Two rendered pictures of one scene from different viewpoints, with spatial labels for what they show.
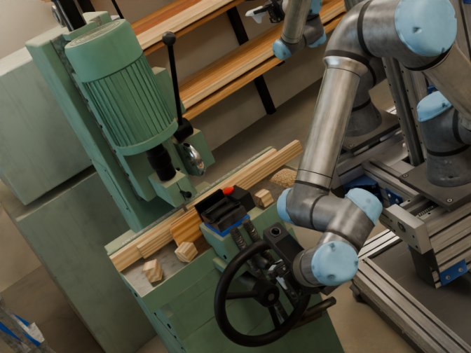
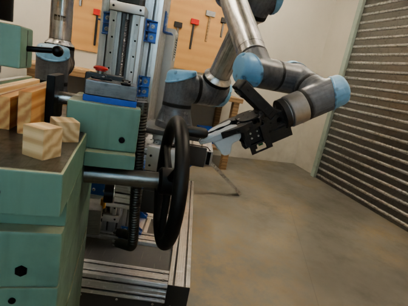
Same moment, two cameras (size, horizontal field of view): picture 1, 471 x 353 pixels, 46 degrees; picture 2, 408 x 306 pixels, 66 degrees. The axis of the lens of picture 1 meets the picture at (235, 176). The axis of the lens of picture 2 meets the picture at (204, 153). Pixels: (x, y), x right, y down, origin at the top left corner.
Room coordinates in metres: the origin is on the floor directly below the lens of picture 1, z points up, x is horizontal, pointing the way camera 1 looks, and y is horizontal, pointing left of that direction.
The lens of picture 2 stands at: (1.01, 0.69, 1.05)
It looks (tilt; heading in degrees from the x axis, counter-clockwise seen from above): 14 degrees down; 275
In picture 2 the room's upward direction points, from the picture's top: 11 degrees clockwise
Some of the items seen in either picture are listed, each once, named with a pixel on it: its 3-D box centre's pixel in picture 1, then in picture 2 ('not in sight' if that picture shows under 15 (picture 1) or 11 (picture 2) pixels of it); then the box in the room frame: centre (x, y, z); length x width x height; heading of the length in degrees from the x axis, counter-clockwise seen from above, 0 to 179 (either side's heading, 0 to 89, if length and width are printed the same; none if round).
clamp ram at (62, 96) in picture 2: (219, 213); (70, 99); (1.36, 0.08, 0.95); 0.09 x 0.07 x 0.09; 111
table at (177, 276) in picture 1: (228, 234); (61, 135); (1.37, 0.09, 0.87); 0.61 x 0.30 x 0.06; 111
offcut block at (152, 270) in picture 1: (153, 271); (42, 140); (1.27, 0.30, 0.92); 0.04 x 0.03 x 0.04; 168
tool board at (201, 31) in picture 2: not in sight; (147, 20); (2.28, -3.02, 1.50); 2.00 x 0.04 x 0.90; 24
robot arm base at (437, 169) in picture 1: (451, 155); (175, 115); (1.27, -0.55, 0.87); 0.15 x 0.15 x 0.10
